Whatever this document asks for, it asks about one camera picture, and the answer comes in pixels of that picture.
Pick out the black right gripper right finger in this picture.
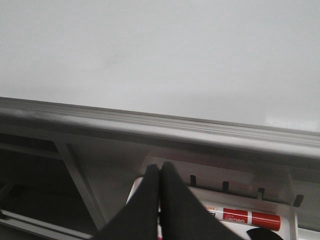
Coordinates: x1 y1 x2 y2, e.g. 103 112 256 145
159 162 240 240

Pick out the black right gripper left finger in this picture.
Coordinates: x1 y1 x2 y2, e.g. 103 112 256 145
96 164 160 240

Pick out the red whiteboard marker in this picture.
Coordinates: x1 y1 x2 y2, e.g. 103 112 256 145
203 203 281 231

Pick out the white whiteboard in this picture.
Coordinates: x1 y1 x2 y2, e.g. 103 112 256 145
0 0 320 133

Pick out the black tray hook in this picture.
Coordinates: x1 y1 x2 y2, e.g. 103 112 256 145
190 174 197 187
222 181 230 194
293 194 304 208

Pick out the white marker tray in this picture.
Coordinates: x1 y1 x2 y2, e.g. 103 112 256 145
124 156 300 240

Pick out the black round object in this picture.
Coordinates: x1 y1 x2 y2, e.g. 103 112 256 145
246 228 283 240

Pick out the grey whiteboard frame rail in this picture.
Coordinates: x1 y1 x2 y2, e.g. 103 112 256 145
0 97 320 159

